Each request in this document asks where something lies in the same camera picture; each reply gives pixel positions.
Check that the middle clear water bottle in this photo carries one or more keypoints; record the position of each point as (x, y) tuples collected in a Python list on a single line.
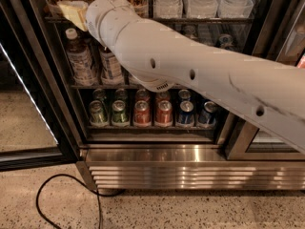
[(200, 8)]

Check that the open glass fridge door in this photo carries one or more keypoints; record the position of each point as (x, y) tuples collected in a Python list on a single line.
[(35, 129)]

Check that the middle tea bottle white cap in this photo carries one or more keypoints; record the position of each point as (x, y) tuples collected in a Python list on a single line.
[(111, 72)]

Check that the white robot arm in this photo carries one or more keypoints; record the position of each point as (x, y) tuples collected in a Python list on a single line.
[(268, 94)]

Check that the left clear water bottle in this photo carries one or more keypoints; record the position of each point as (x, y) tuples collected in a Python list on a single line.
[(167, 9)]

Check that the left tea bottle white cap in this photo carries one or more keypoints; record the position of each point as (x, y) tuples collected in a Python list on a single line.
[(80, 57)]

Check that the front right blue can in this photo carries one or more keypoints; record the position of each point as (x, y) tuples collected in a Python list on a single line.
[(207, 113)]

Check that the front left red can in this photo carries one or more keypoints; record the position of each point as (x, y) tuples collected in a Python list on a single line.
[(142, 114)]

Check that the clear water bottle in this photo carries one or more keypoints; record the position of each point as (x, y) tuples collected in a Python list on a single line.
[(167, 9), (200, 8), (234, 8)]

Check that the red can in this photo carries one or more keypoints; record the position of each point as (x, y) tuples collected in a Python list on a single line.
[(164, 114), (142, 114)]

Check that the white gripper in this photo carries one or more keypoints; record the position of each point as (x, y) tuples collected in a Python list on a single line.
[(101, 16)]

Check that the right glass fridge door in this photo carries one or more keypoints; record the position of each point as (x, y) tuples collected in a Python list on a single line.
[(247, 142)]

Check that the green can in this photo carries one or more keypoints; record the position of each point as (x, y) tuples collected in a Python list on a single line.
[(98, 113), (120, 116)]

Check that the front left green can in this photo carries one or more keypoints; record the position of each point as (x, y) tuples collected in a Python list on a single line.
[(98, 113)]

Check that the right clear water bottle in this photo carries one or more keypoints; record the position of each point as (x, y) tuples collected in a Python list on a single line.
[(234, 8)]

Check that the tea bottle white cap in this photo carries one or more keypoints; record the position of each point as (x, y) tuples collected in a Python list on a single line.
[(80, 57), (111, 72)]

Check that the front right red can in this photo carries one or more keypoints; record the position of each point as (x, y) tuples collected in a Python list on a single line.
[(164, 114)]

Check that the rear blue silver can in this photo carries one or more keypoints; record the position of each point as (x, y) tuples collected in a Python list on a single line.
[(226, 42)]

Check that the front left blue can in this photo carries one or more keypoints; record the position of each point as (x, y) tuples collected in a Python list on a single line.
[(185, 114)]

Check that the front right green can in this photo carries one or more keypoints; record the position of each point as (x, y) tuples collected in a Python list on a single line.
[(120, 116)]

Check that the stainless steel fridge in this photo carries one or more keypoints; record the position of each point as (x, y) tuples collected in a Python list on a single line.
[(175, 157)]

